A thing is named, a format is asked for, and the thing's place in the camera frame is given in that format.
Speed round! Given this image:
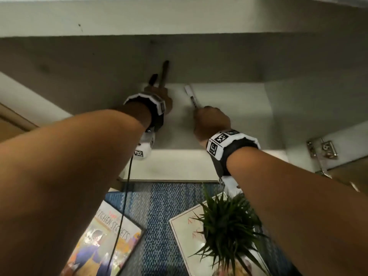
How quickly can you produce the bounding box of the wooden cabinet door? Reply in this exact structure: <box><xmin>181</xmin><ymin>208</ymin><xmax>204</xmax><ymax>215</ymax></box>
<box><xmin>0</xmin><ymin>72</ymin><xmax>73</xmax><ymax>142</ymax></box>
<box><xmin>287</xmin><ymin>121</ymin><xmax>368</xmax><ymax>196</ymax></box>

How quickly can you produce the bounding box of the blue woven rug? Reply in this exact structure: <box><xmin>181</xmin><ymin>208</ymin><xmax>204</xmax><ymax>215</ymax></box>
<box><xmin>104</xmin><ymin>182</ymin><xmax>297</xmax><ymax>276</ymax></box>

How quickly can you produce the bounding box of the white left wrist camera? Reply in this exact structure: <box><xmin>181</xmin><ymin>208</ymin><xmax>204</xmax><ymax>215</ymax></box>
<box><xmin>132</xmin><ymin>130</ymin><xmax>156</xmax><ymax>161</ymax></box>

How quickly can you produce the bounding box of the person's left forearm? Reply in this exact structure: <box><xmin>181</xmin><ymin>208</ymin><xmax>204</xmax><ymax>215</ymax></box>
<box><xmin>0</xmin><ymin>102</ymin><xmax>152</xmax><ymax>276</ymax></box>

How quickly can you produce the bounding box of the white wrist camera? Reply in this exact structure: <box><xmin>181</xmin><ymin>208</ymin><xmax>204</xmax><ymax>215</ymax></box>
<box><xmin>218</xmin><ymin>176</ymin><xmax>243</xmax><ymax>197</ymax></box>
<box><xmin>132</xmin><ymin>130</ymin><xmax>156</xmax><ymax>161</ymax></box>

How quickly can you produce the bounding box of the white pen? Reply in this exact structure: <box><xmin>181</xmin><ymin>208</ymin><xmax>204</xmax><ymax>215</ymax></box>
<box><xmin>184</xmin><ymin>85</ymin><xmax>201</xmax><ymax>109</ymax></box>

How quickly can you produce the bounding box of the green potted plant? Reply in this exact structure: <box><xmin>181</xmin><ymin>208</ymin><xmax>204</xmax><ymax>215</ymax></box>
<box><xmin>188</xmin><ymin>184</ymin><xmax>271</xmax><ymax>276</ymax></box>

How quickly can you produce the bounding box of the colourful cookbook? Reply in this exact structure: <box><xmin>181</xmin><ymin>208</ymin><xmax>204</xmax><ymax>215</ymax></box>
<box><xmin>60</xmin><ymin>200</ymin><xmax>144</xmax><ymax>276</ymax></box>

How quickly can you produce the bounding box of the black white wrist band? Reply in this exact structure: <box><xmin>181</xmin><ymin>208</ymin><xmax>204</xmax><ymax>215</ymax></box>
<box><xmin>123</xmin><ymin>92</ymin><xmax>167</xmax><ymax>132</ymax></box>
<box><xmin>206</xmin><ymin>129</ymin><xmax>261</xmax><ymax>178</ymax></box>

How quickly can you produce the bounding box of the person's right forearm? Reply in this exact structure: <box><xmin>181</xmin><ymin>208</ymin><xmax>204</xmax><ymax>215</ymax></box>
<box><xmin>227</xmin><ymin>146</ymin><xmax>368</xmax><ymax>276</ymax></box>

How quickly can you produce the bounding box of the metal cabinet hinge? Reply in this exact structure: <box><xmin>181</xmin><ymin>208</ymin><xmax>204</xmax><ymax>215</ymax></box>
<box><xmin>306</xmin><ymin>137</ymin><xmax>338</xmax><ymax>160</ymax></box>

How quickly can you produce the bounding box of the white book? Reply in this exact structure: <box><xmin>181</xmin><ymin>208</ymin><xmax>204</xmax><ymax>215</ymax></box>
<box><xmin>169</xmin><ymin>192</ymin><xmax>271</xmax><ymax>276</ymax></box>

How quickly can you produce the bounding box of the person's left hand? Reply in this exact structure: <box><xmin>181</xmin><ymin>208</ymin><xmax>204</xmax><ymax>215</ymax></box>
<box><xmin>143</xmin><ymin>85</ymin><xmax>173</xmax><ymax>115</ymax></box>

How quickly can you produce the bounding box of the black cable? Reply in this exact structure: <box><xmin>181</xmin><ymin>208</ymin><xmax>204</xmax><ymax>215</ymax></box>
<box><xmin>106</xmin><ymin>154</ymin><xmax>134</xmax><ymax>276</ymax></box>

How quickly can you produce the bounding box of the white cabinet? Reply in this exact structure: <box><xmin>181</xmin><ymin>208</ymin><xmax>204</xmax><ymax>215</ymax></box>
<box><xmin>0</xmin><ymin>0</ymin><xmax>368</xmax><ymax>182</ymax></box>

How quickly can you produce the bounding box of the black white left wrist band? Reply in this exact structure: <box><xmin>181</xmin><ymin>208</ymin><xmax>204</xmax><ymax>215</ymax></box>
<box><xmin>123</xmin><ymin>92</ymin><xmax>167</xmax><ymax>132</ymax></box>

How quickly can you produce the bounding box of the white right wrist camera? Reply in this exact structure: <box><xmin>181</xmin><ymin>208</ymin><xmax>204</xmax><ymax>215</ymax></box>
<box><xmin>218</xmin><ymin>176</ymin><xmax>243</xmax><ymax>197</ymax></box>

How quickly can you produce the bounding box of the black white right wrist band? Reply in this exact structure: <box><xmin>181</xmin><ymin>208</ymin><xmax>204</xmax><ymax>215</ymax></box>
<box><xmin>206</xmin><ymin>129</ymin><xmax>261</xmax><ymax>178</ymax></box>

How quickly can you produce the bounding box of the person's right hand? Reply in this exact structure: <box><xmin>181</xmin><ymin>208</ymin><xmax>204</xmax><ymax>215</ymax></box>
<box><xmin>193</xmin><ymin>106</ymin><xmax>232</xmax><ymax>149</ymax></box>

